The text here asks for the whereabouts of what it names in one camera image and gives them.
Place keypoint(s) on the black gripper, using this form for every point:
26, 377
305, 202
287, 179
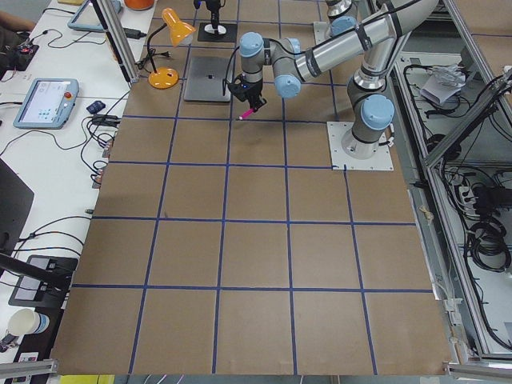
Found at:
214, 18
254, 92

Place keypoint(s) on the pink highlighter pen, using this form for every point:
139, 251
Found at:
246, 114

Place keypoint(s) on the white computer mouse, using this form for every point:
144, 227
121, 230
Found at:
211, 29

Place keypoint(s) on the black mousepad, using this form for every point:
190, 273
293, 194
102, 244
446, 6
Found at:
230, 36

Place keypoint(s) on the silver laptop notebook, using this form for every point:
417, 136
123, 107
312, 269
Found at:
205, 80

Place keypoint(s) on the orange round container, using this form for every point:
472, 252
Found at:
139, 5

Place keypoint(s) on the black power adapter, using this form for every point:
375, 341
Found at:
133, 33

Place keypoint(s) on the blue teach pendant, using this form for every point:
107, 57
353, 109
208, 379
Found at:
48, 104
94, 16

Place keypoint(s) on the dark blue small pouch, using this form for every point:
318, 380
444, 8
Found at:
96, 107

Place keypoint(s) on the black flat device box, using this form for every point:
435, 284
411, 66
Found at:
43, 281

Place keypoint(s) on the white paper cup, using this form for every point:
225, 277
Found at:
27, 321

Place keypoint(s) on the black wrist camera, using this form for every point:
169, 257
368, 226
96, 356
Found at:
238, 87

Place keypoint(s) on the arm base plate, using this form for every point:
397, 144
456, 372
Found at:
321, 31
346, 153

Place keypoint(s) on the aluminium frame post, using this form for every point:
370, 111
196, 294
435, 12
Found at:
117, 39

